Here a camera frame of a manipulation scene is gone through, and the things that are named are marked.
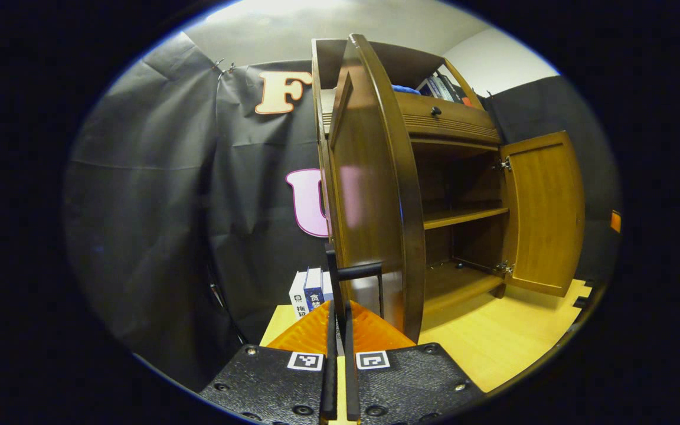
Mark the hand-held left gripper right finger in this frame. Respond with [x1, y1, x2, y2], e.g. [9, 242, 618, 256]
[343, 300, 485, 425]

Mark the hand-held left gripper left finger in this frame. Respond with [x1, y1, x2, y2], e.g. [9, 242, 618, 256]
[198, 300, 339, 425]

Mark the wooden shoe cabinet door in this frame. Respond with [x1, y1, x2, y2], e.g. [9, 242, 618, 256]
[322, 34, 426, 344]
[499, 131, 586, 297]

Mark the black door handle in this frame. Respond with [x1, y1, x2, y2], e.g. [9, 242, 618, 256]
[325, 245, 385, 343]

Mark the wooden double-door shoe cabinet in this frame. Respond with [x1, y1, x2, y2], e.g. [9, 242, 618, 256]
[310, 34, 586, 343]

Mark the blue book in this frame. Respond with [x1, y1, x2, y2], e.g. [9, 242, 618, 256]
[305, 267, 324, 312]

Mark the wooden inner shelf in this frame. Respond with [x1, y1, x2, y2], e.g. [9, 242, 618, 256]
[423, 207, 510, 231]

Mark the wooden ribbed drawer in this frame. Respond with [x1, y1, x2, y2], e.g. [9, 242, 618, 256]
[396, 91, 501, 145]

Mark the dark spine book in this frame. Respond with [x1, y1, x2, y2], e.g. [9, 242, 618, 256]
[437, 72, 466, 104]

